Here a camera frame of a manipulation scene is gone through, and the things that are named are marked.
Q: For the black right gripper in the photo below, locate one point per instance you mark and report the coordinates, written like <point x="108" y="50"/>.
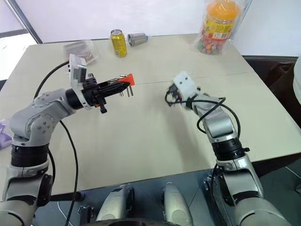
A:
<point x="173" y="92"/>

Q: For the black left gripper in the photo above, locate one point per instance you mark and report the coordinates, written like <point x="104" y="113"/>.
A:
<point x="92" y="92"/>

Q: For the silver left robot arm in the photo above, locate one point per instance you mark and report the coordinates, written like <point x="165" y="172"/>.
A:
<point x="35" y="117"/>

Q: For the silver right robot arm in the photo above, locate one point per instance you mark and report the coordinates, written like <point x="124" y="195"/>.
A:
<point x="218" y="124"/>

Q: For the short silver hex key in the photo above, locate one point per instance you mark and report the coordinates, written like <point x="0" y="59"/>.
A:
<point x="121" y="93"/>

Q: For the long silver hex key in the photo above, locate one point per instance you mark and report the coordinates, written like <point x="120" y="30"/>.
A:
<point x="129" y="91"/>

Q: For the yellow drink can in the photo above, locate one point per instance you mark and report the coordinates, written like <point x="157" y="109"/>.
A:
<point x="119" y="43"/>

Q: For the clear bag of small parts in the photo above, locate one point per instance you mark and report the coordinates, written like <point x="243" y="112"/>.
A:
<point x="81" y="50"/>

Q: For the steel cup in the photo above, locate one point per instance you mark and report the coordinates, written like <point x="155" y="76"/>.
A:
<point x="137" y="39"/>

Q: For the candy jar in plastic bag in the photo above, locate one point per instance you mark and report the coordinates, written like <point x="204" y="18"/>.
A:
<point x="217" y="28"/>

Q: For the white side table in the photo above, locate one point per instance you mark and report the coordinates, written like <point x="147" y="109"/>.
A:
<point x="13" y="54"/>

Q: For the black diagonal pole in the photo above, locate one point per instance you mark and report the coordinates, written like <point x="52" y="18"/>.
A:
<point x="26" y="21"/>

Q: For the silver rounded robot leg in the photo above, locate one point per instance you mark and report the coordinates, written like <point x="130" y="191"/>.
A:
<point x="176" y="204"/>
<point x="115" y="203"/>

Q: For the purple plastic bag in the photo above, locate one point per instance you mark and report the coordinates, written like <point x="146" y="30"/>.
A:
<point x="4" y="135"/>

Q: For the black table clamp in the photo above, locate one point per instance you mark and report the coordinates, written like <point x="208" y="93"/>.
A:
<point x="85" y="212"/>

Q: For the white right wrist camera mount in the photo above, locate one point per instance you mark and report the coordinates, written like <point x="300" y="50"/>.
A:
<point x="186" y="84"/>

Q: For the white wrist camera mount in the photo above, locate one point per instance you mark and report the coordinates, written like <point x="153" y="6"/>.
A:
<point x="186" y="84"/>
<point x="76" y="64"/>

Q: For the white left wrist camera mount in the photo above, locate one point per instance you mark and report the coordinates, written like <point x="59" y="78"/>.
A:
<point x="76" y="64"/>

